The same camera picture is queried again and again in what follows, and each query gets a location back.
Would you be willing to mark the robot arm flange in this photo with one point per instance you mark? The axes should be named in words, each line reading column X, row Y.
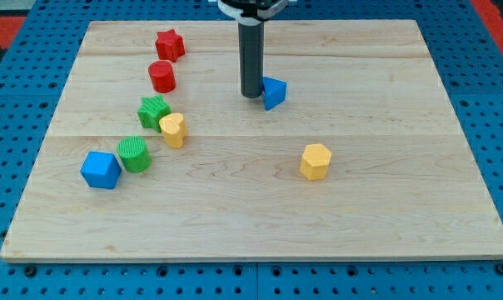
column 251, row 12

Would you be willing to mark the yellow heart block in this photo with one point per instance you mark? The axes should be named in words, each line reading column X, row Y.
column 174, row 129

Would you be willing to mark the green star block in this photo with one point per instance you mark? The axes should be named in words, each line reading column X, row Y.
column 151, row 111

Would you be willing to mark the red star block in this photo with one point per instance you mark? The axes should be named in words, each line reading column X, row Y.
column 169, row 45

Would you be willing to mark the blue triangle block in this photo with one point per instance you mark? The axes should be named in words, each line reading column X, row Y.
column 274, row 92

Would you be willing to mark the yellow hexagon block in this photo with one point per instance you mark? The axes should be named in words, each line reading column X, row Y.
column 315, row 161

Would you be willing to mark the wooden board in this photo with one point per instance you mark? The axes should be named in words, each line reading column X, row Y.
column 402, row 184

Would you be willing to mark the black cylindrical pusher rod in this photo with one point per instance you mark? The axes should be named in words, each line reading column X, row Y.
column 251, row 45

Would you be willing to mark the red cylinder block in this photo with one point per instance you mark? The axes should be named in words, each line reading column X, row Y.
column 162, row 76

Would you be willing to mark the green cylinder block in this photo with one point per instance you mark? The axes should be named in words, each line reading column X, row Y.
column 134, row 154

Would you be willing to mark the blue cube block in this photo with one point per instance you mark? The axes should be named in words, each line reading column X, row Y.
column 101, row 170

